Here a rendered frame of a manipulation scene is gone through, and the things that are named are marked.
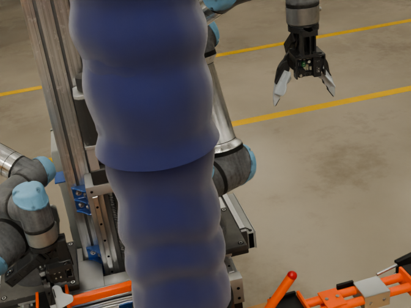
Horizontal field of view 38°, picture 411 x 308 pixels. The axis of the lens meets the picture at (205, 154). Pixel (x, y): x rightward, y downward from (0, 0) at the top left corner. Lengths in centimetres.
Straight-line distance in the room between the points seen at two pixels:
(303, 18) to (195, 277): 61
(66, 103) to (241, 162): 54
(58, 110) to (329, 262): 203
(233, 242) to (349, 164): 258
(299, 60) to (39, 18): 71
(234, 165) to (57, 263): 59
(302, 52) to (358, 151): 310
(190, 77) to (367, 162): 336
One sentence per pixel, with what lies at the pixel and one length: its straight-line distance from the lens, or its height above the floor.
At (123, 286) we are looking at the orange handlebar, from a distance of 163.
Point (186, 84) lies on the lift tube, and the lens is 101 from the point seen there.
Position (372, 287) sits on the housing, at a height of 109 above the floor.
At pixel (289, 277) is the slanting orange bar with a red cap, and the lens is 141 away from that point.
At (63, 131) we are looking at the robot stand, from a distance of 179.
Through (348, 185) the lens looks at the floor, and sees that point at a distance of 404.
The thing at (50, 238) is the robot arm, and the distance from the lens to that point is 149.
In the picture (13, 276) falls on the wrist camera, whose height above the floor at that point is 121.
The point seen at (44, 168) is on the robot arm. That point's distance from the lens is 161.
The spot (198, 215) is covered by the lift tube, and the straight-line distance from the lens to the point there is 113.
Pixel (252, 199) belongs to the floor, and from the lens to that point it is 393.
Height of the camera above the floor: 210
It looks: 27 degrees down
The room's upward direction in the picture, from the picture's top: 7 degrees counter-clockwise
